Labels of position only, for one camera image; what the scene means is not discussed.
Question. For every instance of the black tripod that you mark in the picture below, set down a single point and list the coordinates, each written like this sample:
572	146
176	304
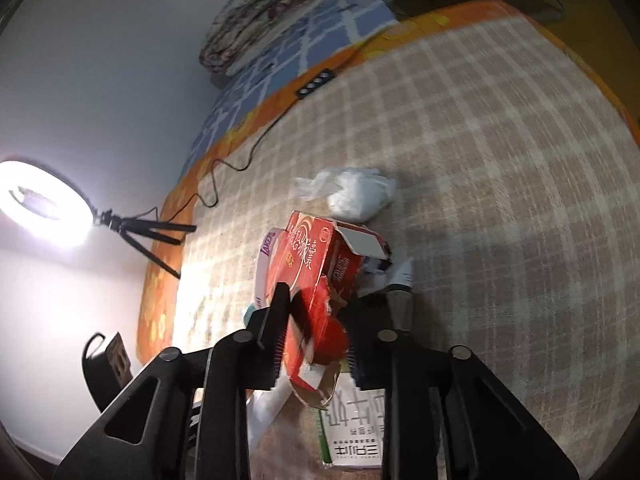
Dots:
130	225

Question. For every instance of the torn red carton box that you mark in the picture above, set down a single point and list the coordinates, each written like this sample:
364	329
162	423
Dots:
305	260

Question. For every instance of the light blue wrapper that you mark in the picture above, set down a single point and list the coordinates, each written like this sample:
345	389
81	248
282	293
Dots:
248	315

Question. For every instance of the white green carton box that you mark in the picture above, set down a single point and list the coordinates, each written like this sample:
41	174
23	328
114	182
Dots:
350	440

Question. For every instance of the beige plaid blanket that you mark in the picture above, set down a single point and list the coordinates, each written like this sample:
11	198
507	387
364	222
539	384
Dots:
500	185

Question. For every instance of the white wrapper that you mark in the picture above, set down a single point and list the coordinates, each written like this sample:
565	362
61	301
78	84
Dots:
400	275

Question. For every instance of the white plastic bag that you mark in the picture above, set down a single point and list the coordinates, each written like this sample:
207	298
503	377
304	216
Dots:
360	192

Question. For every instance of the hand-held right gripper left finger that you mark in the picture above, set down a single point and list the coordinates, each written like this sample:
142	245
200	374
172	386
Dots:
272	330

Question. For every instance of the blue checkered sheet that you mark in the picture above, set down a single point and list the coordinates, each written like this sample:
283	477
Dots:
300	45

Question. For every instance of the purple white packet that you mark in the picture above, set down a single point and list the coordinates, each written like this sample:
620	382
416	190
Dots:
265	270

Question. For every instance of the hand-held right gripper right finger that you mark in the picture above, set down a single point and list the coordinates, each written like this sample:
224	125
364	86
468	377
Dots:
370	350

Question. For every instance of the folded blankets pile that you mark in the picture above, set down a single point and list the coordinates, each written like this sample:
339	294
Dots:
260	20

